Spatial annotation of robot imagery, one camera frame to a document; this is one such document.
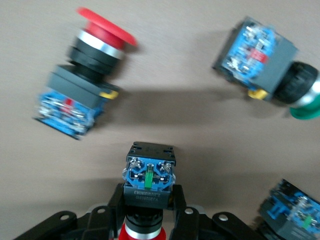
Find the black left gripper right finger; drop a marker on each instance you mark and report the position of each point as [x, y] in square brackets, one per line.
[190, 225]

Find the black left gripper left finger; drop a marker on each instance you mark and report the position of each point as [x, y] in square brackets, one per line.
[100, 225]

